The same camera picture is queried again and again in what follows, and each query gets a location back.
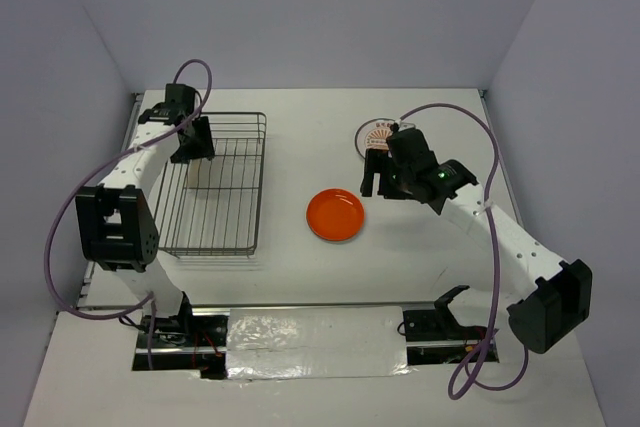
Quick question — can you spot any grey wire dish rack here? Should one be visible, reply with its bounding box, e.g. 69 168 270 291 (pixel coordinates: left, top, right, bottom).
149 111 267 259

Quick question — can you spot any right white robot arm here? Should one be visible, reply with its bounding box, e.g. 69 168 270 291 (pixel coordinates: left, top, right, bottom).
360 127 593 354

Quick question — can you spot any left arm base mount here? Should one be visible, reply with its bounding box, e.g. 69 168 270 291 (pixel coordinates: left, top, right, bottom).
120 314 229 380

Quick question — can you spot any orange sunburst plate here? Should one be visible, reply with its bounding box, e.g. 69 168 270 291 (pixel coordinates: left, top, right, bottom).
354 118 396 160

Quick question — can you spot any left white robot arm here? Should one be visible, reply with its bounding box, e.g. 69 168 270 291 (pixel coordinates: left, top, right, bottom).
75 83 215 346

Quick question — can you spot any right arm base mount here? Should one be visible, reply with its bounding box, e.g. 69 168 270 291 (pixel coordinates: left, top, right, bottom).
396 285 487 345

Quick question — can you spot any silver foil tape sheet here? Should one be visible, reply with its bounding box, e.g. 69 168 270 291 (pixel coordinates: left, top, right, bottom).
225 306 410 380

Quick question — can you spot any cream plate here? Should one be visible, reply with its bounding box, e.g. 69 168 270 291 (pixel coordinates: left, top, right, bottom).
186 159 212 190

